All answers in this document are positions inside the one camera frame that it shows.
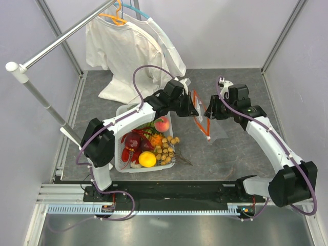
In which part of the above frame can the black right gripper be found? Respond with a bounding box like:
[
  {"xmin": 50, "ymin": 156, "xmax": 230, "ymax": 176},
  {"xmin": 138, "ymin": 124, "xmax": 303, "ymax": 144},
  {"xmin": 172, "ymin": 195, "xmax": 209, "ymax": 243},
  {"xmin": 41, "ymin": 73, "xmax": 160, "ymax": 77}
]
[{"xmin": 203, "ymin": 95, "xmax": 236, "ymax": 120}]

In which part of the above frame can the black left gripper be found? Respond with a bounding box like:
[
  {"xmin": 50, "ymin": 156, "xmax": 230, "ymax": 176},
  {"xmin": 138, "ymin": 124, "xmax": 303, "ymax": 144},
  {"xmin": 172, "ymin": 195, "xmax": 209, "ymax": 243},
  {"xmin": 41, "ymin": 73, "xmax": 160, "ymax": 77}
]
[{"xmin": 170, "ymin": 92, "xmax": 198, "ymax": 118}]

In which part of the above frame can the clear orange-zipper zip bag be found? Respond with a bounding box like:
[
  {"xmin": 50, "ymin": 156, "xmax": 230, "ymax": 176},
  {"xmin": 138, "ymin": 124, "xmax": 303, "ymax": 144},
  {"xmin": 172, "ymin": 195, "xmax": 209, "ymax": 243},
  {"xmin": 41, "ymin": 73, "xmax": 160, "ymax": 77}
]
[{"xmin": 180, "ymin": 78, "xmax": 228, "ymax": 144}]

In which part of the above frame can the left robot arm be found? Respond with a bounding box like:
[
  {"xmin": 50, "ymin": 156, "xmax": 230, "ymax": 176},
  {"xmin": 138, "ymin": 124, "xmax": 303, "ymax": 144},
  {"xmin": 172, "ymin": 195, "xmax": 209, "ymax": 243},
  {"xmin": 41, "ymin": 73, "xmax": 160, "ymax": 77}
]
[{"xmin": 81, "ymin": 79, "xmax": 199, "ymax": 201}]

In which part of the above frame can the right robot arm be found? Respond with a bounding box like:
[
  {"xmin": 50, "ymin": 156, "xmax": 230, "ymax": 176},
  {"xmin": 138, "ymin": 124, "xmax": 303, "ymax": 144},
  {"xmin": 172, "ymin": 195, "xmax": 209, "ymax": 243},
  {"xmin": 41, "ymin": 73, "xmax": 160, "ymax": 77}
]
[{"xmin": 204, "ymin": 80, "xmax": 318, "ymax": 211}]

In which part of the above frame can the pink peach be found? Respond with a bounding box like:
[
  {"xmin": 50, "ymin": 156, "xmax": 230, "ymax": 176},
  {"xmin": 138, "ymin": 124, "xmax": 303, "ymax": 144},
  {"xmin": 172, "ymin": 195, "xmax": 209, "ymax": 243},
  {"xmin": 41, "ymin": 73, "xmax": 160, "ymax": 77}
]
[{"xmin": 154, "ymin": 116, "xmax": 170, "ymax": 133}]

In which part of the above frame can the green leafy vegetable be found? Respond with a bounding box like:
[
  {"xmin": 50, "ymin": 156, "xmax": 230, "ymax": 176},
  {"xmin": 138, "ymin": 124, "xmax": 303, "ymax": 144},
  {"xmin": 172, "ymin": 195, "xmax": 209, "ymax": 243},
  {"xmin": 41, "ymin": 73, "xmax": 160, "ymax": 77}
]
[{"xmin": 136, "ymin": 121, "xmax": 156, "ymax": 136}]

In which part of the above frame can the brown longan bunch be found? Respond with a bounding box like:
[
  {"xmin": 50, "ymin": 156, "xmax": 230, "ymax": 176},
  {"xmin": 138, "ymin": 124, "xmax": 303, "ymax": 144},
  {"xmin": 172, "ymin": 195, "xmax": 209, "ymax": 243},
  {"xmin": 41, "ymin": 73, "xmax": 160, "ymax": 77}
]
[{"xmin": 154, "ymin": 136, "xmax": 192, "ymax": 166}]

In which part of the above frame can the yellow lemon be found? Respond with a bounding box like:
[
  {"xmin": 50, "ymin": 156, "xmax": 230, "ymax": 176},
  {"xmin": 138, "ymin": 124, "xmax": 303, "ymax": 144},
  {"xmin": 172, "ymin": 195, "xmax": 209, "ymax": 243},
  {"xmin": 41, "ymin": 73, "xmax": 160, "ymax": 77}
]
[{"xmin": 138, "ymin": 151, "xmax": 157, "ymax": 168}]

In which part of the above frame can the red toy lobster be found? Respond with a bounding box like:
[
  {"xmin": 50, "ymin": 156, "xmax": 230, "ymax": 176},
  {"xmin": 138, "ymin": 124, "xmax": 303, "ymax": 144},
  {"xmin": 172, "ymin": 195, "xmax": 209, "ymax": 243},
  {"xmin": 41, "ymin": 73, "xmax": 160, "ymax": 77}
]
[{"xmin": 121, "ymin": 130, "xmax": 150, "ymax": 170}]

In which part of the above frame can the white plastic basket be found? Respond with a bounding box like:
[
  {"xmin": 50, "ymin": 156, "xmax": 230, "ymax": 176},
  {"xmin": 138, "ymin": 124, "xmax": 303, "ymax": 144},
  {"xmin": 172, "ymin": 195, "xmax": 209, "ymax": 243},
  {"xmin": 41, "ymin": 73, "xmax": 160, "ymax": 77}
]
[{"xmin": 114, "ymin": 113, "xmax": 178, "ymax": 173}]

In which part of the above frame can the white garlic bulb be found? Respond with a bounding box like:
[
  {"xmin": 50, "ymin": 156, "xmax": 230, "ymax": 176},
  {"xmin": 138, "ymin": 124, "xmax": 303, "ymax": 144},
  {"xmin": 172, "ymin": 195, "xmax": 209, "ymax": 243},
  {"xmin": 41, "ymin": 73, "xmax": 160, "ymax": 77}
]
[{"xmin": 130, "ymin": 161, "xmax": 142, "ymax": 169}]

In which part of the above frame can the white t-shirt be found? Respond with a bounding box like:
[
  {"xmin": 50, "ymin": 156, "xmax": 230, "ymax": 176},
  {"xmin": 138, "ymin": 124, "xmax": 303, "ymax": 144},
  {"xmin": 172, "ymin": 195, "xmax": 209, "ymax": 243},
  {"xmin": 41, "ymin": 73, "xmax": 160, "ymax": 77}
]
[{"xmin": 86, "ymin": 6, "xmax": 187, "ymax": 104}]

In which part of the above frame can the orange clothes hanger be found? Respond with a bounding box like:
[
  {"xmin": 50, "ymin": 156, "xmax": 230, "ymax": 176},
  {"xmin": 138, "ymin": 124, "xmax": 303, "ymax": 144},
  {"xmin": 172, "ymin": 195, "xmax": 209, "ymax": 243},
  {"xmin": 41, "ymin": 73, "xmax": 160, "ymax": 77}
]
[{"xmin": 98, "ymin": 0, "xmax": 127, "ymax": 26}]

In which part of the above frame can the blue clothes hanger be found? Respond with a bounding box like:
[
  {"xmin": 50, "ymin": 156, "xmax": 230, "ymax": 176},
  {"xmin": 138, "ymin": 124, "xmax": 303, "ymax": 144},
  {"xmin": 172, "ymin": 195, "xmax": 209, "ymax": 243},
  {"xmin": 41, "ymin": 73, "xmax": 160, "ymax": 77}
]
[{"xmin": 114, "ymin": 1, "xmax": 150, "ymax": 21}]

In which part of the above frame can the metal clothes rack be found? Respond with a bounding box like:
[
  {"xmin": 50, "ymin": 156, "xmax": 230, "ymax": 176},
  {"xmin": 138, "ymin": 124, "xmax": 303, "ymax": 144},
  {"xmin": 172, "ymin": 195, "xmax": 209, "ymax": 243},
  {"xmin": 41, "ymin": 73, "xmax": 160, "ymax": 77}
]
[{"xmin": 5, "ymin": 0, "xmax": 117, "ymax": 147}]

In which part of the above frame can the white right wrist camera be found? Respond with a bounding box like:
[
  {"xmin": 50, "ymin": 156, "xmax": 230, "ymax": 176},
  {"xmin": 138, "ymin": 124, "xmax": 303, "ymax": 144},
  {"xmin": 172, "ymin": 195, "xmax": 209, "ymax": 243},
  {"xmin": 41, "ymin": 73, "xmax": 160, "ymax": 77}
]
[{"xmin": 218, "ymin": 80, "xmax": 233, "ymax": 99}]

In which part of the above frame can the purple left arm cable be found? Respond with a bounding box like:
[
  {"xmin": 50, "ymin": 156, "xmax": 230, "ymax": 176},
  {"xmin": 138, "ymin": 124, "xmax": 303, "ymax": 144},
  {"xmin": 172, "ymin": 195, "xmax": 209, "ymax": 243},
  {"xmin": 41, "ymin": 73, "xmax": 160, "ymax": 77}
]
[{"xmin": 46, "ymin": 65, "xmax": 180, "ymax": 233}]

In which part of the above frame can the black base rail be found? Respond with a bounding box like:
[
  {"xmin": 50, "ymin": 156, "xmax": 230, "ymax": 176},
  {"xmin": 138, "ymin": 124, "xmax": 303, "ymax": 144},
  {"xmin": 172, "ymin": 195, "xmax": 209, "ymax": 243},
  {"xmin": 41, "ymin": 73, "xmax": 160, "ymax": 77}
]
[{"xmin": 83, "ymin": 180, "xmax": 266, "ymax": 210}]

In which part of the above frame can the blue-grey cable duct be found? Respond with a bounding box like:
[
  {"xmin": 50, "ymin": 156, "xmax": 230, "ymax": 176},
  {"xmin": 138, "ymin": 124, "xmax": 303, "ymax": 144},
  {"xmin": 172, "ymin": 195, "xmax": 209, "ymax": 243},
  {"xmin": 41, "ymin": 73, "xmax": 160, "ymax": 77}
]
[{"xmin": 47, "ymin": 204, "xmax": 240, "ymax": 216}]

